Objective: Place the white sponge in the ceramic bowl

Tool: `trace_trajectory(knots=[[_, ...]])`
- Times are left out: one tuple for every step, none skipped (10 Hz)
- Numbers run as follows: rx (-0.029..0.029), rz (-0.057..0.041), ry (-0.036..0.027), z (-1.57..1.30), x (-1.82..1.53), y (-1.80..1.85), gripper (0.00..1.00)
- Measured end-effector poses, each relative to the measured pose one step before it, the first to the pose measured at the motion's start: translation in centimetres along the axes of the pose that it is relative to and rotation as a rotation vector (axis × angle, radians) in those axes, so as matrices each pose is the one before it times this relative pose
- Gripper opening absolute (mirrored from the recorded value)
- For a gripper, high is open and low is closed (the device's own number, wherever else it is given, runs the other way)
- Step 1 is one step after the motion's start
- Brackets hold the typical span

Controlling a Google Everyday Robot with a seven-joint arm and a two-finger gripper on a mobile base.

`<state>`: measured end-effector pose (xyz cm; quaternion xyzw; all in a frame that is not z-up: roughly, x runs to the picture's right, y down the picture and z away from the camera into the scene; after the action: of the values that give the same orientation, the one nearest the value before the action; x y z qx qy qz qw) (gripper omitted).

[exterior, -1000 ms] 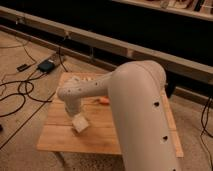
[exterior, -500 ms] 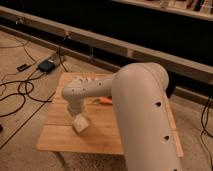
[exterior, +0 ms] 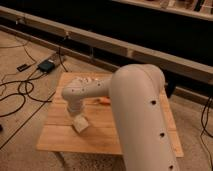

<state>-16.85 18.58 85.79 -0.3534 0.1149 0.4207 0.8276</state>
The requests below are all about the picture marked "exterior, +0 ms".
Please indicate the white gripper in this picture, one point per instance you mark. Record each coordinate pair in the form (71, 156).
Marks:
(75, 107)

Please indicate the white sponge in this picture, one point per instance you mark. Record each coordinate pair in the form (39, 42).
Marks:
(80, 123)

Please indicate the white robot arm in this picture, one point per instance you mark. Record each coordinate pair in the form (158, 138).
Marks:
(134, 91)

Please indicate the orange carrot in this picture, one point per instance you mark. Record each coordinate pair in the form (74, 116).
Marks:
(104, 100)

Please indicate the wooden table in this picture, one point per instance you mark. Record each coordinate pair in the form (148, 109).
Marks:
(58, 134)

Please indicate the black power adapter box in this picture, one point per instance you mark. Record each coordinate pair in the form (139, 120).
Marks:
(46, 66)

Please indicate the small black device on floor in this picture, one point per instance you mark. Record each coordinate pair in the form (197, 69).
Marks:
(23, 67)

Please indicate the long wooden bench rail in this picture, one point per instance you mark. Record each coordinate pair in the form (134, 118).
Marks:
(172, 63)

